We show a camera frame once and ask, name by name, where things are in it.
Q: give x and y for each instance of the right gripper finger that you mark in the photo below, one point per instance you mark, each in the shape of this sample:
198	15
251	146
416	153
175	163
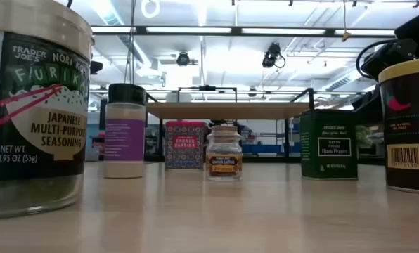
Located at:
367	105

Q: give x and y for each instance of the dark spice jar yellow lid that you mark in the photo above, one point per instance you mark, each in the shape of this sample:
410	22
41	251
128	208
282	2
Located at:
410	133

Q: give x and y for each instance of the green black pepper tin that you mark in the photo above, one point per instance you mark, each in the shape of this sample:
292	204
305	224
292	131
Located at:
329	144

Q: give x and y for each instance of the purple label shaker black lid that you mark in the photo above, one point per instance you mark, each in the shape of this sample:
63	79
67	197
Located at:
125	140

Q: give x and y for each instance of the furikake seasoning jar tan lid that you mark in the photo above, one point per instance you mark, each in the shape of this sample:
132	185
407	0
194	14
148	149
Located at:
37	123

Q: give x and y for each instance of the wooden shelf black metal legs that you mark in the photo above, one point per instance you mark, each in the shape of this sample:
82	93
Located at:
213	110

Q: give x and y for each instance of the black monitor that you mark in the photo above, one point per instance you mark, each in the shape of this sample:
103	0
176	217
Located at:
103	114

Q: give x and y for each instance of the hanging yellow tag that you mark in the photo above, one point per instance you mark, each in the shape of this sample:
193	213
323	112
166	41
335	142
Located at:
346	36

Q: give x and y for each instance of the red tool cart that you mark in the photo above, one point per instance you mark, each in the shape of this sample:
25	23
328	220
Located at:
98	140

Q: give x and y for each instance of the blue storage bins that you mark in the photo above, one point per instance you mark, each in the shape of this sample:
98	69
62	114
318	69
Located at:
262	148

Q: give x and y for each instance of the small saffron jar cork stopper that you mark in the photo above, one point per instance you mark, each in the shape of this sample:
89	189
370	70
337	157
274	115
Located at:
224	158

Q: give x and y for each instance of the black overhead rig camera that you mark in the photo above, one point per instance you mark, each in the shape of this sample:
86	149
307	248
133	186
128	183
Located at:
183	58

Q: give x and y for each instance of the black aluminium rig frame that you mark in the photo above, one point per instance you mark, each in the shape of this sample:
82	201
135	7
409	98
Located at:
237	30

